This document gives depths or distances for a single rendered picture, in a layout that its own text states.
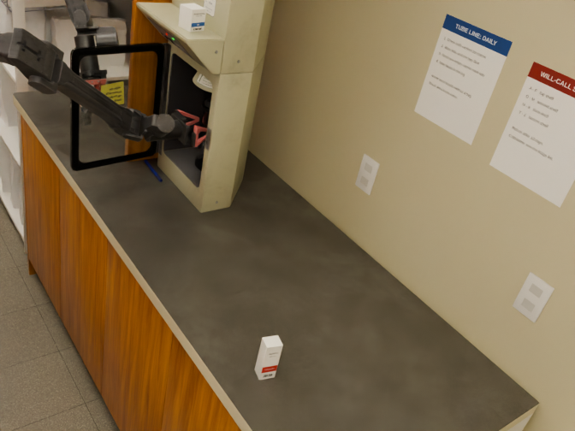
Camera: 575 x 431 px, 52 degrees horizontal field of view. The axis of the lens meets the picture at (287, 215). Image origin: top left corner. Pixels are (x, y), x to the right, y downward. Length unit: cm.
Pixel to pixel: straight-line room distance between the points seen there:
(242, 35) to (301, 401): 97
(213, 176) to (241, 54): 40
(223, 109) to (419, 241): 70
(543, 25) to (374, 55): 53
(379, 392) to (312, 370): 17
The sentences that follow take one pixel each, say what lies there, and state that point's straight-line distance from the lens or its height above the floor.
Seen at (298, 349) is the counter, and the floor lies 94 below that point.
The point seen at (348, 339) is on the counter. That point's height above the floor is 94.
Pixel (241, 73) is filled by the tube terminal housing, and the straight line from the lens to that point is 175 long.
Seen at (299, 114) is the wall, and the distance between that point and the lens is 213.
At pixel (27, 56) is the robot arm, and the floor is 147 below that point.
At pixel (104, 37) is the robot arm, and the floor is 139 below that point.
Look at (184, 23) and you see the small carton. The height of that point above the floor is 153.
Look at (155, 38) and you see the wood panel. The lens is 202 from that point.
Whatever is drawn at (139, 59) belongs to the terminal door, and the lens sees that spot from 193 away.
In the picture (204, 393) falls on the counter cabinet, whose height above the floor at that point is 80.
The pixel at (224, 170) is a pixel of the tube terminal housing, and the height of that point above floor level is 109.
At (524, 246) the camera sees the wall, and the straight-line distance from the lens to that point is 159.
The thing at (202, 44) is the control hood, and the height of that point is 150.
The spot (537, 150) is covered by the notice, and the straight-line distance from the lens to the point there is 153.
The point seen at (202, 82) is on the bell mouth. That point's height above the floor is 133.
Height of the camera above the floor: 200
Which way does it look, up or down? 32 degrees down
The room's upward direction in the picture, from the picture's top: 13 degrees clockwise
